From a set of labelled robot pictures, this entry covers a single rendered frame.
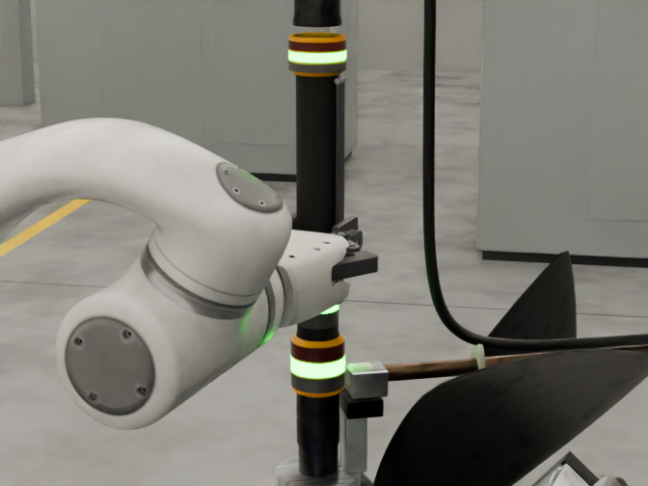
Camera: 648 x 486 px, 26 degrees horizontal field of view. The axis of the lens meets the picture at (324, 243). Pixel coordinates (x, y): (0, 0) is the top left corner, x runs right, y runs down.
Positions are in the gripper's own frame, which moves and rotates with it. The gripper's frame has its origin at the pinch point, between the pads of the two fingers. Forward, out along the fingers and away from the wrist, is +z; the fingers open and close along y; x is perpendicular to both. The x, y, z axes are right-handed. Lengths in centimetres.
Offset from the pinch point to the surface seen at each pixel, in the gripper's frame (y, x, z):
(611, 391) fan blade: 22.3, -11.7, 6.0
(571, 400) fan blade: 19.6, -12.1, 4.0
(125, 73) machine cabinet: -389, -90, 632
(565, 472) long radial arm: 11, -37, 45
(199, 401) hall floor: -175, -152, 310
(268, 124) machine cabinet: -303, -119, 649
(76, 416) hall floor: -208, -152, 282
